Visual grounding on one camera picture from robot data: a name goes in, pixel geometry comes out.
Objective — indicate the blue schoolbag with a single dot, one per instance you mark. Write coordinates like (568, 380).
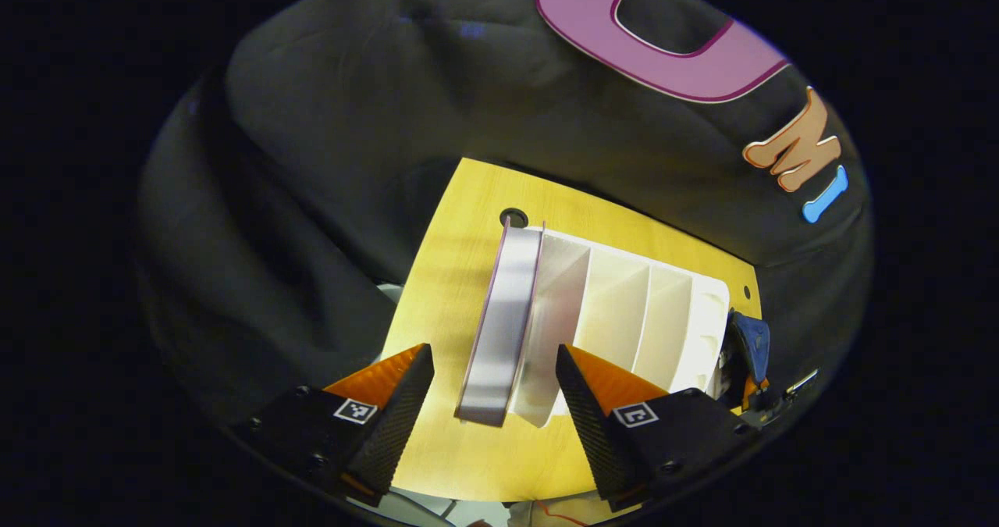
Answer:
(753, 340)

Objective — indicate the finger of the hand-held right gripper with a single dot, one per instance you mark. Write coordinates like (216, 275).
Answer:
(751, 393)

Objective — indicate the pink book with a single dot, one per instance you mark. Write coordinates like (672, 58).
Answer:
(503, 324)

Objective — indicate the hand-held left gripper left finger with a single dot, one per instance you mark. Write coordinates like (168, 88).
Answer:
(398, 425)

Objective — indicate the white bookshelf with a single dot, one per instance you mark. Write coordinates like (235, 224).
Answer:
(616, 308)

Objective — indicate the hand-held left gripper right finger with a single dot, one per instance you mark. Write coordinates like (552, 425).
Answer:
(593, 433)

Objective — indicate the black backdrop cloth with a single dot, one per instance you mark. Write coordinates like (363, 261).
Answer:
(328, 199)

